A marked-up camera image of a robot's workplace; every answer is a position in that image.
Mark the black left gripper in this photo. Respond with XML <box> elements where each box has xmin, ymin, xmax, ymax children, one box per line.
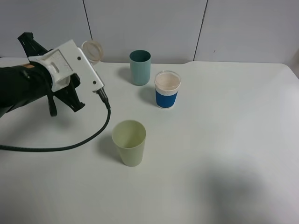
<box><xmin>18</xmin><ymin>32</ymin><xmax>85</xmax><ymax>112</ymax></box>

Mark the clear plastic drink bottle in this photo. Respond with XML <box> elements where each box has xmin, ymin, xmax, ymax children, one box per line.
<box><xmin>81</xmin><ymin>40</ymin><xmax>104</xmax><ymax>65</ymax></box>

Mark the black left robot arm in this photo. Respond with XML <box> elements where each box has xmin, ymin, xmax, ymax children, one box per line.
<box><xmin>0</xmin><ymin>62</ymin><xmax>85</xmax><ymax>117</ymax></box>

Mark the teal plastic cup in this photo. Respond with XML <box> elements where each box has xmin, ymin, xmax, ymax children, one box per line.
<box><xmin>129</xmin><ymin>50</ymin><xmax>151</xmax><ymax>86</ymax></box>

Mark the light green plastic cup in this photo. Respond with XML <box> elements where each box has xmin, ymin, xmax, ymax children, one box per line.
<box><xmin>112</xmin><ymin>120</ymin><xmax>146</xmax><ymax>167</ymax></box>

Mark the blue sleeved paper cup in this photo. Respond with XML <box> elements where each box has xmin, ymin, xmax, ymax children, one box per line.
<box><xmin>154</xmin><ymin>70</ymin><xmax>181</xmax><ymax>109</ymax></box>

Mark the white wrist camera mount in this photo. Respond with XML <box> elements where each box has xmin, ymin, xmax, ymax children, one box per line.
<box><xmin>28</xmin><ymin>40</ymin><xmax>105</xmax><ymax>92</ymax></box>

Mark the black braided cable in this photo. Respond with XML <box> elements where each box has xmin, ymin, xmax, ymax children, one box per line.
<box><xmin>0</xmin><ymin>90</ymin><xmax>111</xmax><ymax>152</ymax></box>

